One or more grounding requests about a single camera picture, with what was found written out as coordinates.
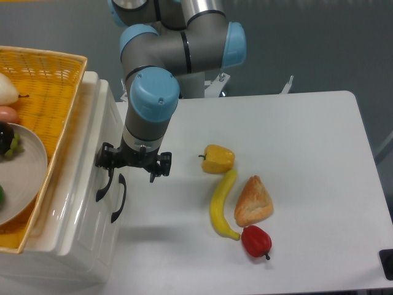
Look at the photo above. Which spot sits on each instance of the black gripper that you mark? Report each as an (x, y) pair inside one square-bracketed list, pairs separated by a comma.
[(108, 157)]

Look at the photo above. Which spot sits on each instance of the white drawer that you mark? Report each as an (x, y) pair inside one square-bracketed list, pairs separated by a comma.
[(91, 230)]

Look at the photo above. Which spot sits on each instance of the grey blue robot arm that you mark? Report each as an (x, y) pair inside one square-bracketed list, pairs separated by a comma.
[(163, 40)]

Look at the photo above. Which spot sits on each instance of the white drawer cabinet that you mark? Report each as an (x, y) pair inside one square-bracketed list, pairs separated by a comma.
[(41, 258)]

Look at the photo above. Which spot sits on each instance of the yellow bell pepper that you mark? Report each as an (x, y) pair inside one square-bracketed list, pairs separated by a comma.
[(217, 159)]

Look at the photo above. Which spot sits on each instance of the yellow banana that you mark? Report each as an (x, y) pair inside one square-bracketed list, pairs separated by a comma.
[(217, 204)]

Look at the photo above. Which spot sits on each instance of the grey round plate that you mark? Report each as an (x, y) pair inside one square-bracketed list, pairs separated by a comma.
[(23, 175)]

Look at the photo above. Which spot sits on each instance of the yellow woven basket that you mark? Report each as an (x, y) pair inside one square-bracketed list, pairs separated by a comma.
[(51, 80)]

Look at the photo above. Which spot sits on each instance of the green grape bunch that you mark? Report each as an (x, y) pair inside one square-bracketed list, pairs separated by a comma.
[(12, 147)]

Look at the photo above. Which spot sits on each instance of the triangular pastry bread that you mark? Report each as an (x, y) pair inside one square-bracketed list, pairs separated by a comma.
[(254, 203)]

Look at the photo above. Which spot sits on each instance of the dark purple eggplant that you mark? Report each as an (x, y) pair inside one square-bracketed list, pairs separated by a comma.
[(6, 137)]

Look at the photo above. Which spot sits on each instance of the pink sausage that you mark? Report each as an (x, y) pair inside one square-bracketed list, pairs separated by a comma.
[(9, 115)]

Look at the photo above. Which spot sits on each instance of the green vegetable piece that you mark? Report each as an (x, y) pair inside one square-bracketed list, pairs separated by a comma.
[(1, 194)]

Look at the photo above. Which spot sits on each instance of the white pear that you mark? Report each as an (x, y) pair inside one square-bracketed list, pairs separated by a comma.
[(9, 93)]

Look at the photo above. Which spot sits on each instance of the red bell pepper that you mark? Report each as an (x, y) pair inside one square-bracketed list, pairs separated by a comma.
[(256, 242)]

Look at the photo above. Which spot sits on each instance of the black corner device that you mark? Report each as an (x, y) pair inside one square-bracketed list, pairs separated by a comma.
[(386, 258)]

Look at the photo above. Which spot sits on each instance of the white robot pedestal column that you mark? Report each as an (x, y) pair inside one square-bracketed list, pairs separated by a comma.
[(191, 85)]

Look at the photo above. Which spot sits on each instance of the white metal base frame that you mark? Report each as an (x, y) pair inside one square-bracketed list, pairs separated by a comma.
[(213, 88)]

